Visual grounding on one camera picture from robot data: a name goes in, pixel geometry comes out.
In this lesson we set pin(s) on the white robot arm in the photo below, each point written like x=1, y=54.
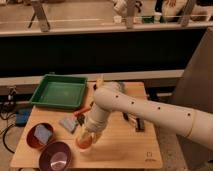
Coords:
x=196, y=125

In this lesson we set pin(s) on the maroon bowl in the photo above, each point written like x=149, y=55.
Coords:
x=55, y=157

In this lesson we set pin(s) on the grey blue sponge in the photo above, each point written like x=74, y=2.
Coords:
x=70, y=124

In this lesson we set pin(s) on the orange handled brush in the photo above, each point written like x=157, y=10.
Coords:
x=79, y=114

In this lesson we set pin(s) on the blue box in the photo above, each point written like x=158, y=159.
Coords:
x=22, y=116

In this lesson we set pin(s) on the orange apple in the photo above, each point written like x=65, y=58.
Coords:
x=84, y=144

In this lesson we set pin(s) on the green plastic tray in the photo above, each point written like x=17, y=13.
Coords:
x=59, y=91

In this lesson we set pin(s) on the blue sponge in bowl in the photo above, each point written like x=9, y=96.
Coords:
x=42, y=134

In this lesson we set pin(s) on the brown bowl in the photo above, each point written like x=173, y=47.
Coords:
x=33, y=142

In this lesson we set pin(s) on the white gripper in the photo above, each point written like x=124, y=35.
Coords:
x=84, y=133

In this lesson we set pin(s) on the black brown block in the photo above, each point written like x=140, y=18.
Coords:
x=136, y=122

